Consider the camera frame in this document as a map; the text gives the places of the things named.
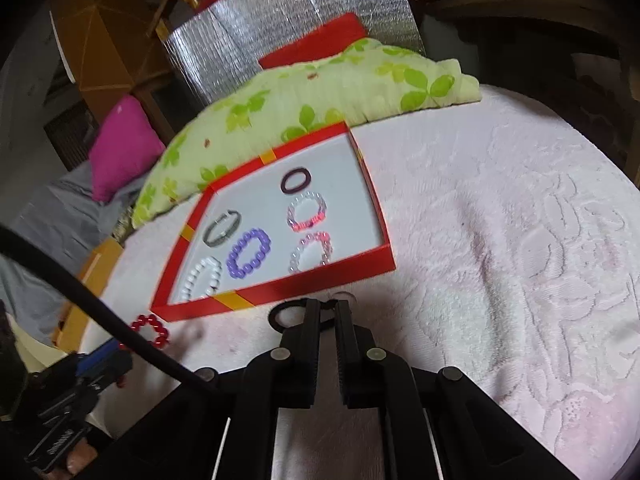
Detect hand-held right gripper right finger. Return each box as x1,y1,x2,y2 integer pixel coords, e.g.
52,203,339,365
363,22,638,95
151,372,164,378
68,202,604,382
335,299,587,480

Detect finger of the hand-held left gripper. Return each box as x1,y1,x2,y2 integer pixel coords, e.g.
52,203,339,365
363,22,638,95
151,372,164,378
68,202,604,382
70,347,134,392

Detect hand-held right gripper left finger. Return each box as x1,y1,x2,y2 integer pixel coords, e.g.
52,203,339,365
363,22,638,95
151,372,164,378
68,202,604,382
100,299,321,480

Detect black hair tie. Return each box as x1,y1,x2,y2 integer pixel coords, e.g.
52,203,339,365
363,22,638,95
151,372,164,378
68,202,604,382
267,297,352,334

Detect red bead bracelet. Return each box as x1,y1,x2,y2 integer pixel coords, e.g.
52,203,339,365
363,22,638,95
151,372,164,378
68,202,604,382
117,313,172,391

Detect red shallow box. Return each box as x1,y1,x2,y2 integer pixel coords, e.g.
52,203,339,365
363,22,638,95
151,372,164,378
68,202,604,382
150,121,396,324

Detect purple bead bracelet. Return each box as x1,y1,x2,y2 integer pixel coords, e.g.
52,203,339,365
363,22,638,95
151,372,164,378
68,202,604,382
226,228,272,279

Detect clear bead bracelet pink charm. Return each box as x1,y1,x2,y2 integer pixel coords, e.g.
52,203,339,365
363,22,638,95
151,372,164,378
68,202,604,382
285,194,329,234

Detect metal bangle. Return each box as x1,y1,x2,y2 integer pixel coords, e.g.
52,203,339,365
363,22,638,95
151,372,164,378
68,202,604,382
202,209,242,249

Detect dark red ring bangle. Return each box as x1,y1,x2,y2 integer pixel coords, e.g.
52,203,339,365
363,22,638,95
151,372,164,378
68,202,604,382
279,166,312,196

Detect person's left hand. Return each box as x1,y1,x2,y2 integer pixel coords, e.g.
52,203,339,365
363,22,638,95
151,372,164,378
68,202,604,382
62,447,99,476

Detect orange box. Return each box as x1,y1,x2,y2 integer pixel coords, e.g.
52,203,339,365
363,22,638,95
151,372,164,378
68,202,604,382
52,237,126,354

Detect grey cloth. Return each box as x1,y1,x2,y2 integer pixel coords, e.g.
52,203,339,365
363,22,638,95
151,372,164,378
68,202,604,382
0,160,137,313

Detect pale pink textured blanket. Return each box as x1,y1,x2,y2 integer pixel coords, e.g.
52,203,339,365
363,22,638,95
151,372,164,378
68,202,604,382
80,82,640,480

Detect magenta pillow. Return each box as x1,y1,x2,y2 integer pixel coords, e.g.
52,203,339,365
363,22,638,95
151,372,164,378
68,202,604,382
89,95,167,204

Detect green floral pillow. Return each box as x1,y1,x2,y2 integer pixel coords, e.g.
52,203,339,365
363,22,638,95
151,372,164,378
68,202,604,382
131,37,482,229

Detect red cushion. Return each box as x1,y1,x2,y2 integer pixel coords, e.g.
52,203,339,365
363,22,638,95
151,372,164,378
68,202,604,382
258,12,370,70

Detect brown cardboard box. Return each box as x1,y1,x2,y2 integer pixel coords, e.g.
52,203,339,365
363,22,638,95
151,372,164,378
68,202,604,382
49,0,174,107

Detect silver foil mat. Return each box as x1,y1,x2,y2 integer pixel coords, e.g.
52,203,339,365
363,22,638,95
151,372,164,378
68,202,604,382
162,0,427,109

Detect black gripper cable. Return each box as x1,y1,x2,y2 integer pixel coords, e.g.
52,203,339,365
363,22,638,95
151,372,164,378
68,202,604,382
0,224,224,396

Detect pink and white bead bracelet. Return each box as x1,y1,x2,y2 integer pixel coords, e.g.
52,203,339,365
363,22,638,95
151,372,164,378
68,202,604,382
288,231,335,274

